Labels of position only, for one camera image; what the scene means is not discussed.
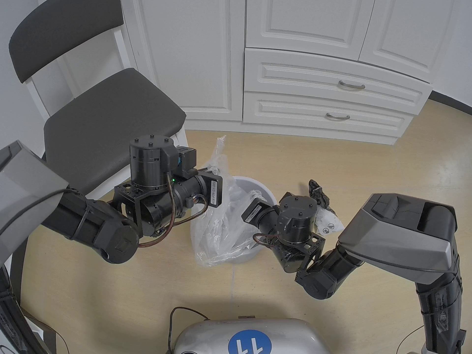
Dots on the white chair dark grey seat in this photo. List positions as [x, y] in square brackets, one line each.
[66, 17]

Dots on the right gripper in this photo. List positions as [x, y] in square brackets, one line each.
[263, 218]

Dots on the white printed wrapper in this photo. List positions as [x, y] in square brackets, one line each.
[330, 221]

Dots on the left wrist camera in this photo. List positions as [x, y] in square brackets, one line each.
[186, 159]

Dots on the white trash bin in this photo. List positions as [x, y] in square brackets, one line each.
[258, 188]

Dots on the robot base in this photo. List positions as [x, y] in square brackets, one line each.
[280, 336]

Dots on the clear plastic bag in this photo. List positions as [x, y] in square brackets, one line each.
[217, 231]

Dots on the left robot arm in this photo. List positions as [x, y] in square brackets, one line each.
[29, 190]

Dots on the white wardrobe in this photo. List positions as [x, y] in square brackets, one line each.
[302, 13]

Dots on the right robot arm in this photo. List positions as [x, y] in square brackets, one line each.
[398, 227]

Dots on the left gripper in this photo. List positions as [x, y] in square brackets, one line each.
[206, 192]

